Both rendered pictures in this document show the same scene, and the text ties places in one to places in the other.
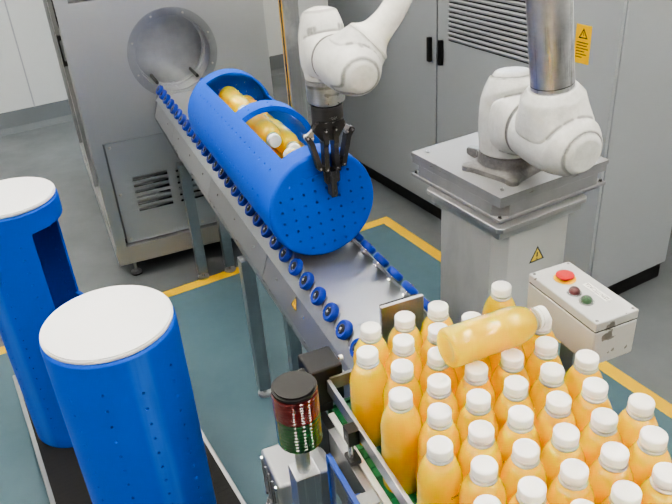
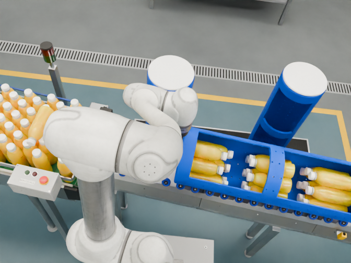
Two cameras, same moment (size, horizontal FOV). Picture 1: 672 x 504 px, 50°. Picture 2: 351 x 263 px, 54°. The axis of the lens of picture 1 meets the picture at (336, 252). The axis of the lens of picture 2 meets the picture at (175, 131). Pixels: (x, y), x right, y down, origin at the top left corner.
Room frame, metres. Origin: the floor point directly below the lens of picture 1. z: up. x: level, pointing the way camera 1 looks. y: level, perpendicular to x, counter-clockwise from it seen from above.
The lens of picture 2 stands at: (1.94, -0.76, 2.55)
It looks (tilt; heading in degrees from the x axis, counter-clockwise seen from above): 57 degrees down; 115
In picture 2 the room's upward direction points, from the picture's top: 9 degrees clockwise
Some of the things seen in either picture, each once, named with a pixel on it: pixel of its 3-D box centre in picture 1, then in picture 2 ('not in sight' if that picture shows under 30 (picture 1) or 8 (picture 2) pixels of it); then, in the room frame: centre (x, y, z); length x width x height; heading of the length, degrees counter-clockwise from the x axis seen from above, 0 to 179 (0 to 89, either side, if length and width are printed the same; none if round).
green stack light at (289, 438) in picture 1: (298, 425); (49, 55); (0.75, 0.07, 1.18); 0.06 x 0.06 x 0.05
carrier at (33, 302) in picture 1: (46, 319); (280, 119); (1.95, 0.96, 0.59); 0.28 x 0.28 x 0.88
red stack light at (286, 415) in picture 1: (295, 400); (47, 49); (0.75, 0.07, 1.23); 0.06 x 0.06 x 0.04
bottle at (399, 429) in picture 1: (401, 442); (55, 109); (0.89, -0.09, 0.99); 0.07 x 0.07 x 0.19
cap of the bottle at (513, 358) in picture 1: (512, 358); not in sight; (0.97, -0.29, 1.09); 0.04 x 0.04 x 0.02
